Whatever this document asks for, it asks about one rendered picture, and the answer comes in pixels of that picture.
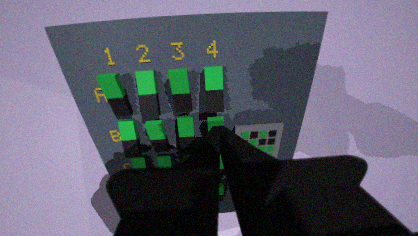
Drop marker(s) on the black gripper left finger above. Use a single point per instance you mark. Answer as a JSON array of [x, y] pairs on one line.
[[194, 184]]

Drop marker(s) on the dark grey switch panel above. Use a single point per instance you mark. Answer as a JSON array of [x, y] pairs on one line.
[[150, 89]]

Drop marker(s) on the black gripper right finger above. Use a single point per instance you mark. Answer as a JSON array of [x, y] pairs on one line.
[[255, 178]]

